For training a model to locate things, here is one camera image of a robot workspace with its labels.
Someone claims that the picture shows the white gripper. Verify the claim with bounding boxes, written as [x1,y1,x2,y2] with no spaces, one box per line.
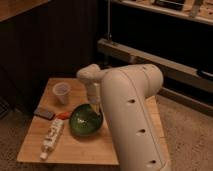
[86,83,101,115]

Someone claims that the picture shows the green ceramic bowl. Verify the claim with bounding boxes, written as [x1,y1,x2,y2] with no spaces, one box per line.
[69,104,103,136]

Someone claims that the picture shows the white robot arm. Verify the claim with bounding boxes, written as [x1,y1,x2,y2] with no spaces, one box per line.
[77,64,171,171]

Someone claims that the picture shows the orange red block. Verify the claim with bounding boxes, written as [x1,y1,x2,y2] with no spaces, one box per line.
[56,112,71,120]

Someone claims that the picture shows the wooden table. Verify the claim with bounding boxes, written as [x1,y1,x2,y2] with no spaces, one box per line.
[16,77,172,167]

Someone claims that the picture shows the clear plastic cup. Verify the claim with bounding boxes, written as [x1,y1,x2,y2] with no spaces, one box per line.
[52,82,71,105]

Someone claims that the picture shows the white plastic bottle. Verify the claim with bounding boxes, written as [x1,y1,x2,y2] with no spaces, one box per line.
[40,119,64,160]

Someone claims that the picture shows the grey sponge block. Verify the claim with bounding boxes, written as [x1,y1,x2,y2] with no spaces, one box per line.
[34,107,55,120]

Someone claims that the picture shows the grey metal beam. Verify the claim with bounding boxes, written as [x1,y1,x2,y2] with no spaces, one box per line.
[97,38,213,117]

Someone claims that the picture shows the vertical metal pole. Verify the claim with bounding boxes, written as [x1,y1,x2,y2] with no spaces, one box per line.
[107,0,111,41]

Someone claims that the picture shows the wooden shelf with items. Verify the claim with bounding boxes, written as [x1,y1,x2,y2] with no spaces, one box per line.
[111,0,213,26]

